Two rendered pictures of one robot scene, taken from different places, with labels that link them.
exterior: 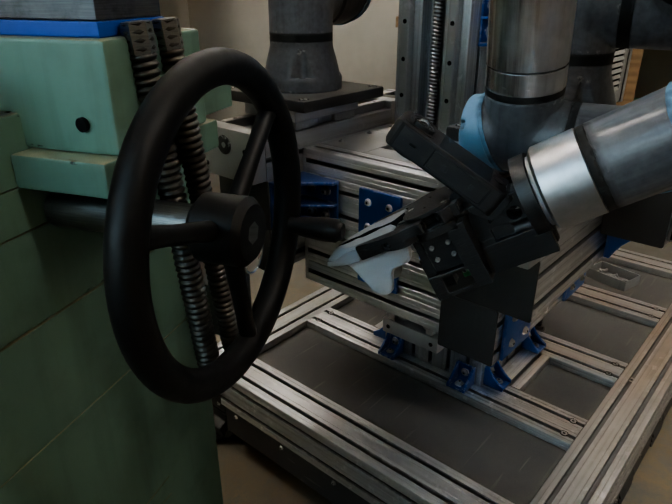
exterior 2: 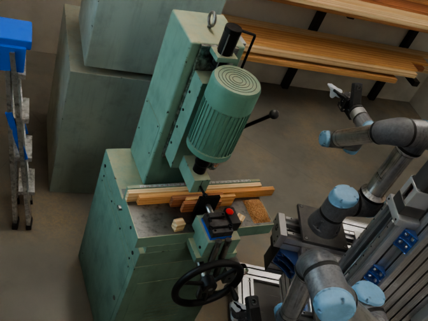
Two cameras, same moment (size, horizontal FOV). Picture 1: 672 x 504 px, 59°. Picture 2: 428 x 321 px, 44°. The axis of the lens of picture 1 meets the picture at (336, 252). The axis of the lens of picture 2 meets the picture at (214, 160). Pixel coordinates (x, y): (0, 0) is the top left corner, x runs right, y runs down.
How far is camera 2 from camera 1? 1.61 m
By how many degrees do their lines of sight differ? 32
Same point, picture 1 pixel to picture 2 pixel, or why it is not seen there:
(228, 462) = (220, 302)
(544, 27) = (287, 309)
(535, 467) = not seen: outside the picture
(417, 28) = (355, 251)
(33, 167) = (189, 244)
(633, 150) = not seen: outside the picture
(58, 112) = (199, 241)
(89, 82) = (204, 244)
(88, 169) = (194, 255)
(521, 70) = (282, 311)
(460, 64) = (352, 276)
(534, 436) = not seen: outside the picture
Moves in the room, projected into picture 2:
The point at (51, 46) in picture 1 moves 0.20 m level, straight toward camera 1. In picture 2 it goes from (203, 233) to (179, 269)
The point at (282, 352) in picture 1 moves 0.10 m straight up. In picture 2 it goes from (264, 288) to (272, 278)
